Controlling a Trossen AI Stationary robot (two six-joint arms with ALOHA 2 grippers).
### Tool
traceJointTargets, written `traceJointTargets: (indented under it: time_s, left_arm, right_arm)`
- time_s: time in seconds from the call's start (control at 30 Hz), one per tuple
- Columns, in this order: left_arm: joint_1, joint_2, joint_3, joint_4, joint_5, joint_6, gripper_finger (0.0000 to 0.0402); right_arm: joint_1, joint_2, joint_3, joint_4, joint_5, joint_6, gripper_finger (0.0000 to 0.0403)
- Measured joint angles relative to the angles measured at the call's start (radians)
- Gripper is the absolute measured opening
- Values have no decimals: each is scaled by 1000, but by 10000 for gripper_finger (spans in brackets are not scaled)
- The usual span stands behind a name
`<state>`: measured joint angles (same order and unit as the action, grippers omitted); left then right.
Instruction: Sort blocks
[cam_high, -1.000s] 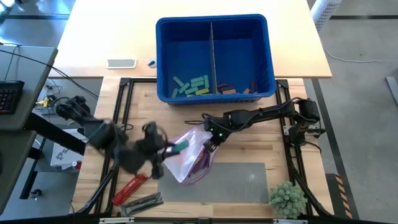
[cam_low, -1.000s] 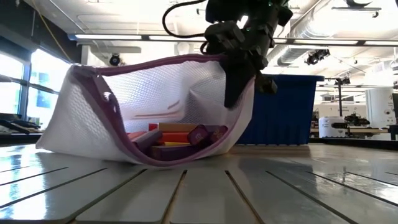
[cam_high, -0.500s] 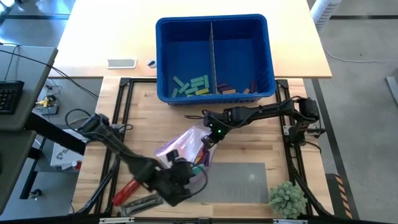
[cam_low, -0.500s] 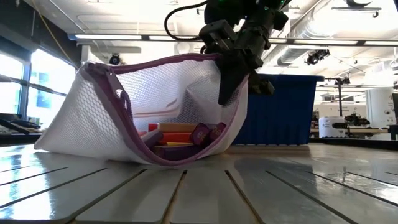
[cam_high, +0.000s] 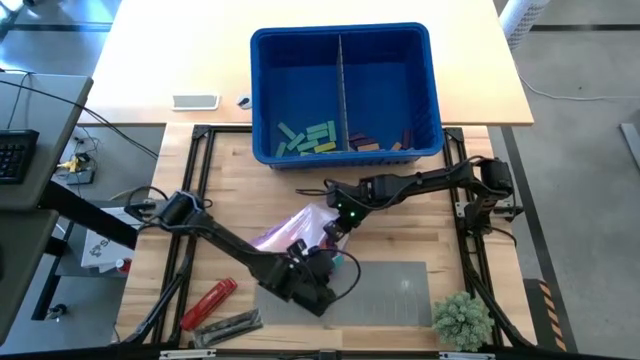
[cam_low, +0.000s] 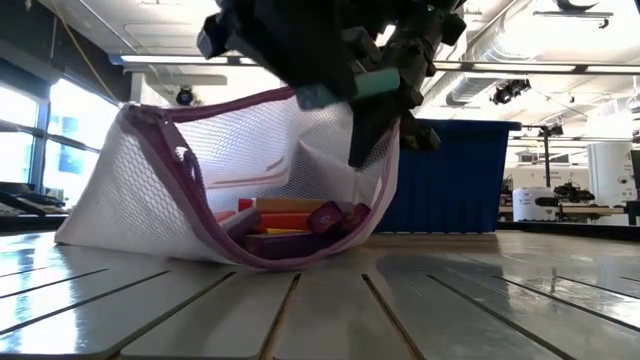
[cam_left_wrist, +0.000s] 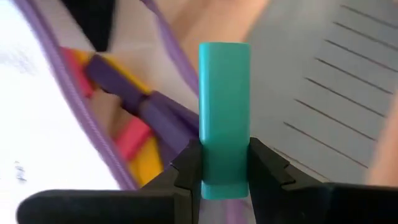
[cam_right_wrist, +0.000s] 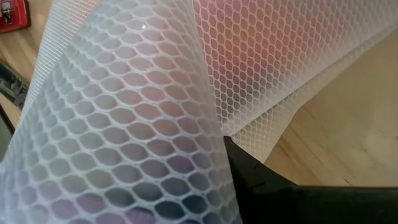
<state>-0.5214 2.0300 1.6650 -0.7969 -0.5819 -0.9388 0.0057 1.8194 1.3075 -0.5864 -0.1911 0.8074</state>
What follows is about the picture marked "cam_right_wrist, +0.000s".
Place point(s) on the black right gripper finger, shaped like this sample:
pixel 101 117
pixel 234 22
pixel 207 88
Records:
pixel 258 193

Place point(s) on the dark grey elongated tool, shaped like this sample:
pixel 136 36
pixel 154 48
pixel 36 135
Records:
pixel 12 85

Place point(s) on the red plastic tool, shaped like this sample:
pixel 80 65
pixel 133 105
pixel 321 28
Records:
pixel 12 14

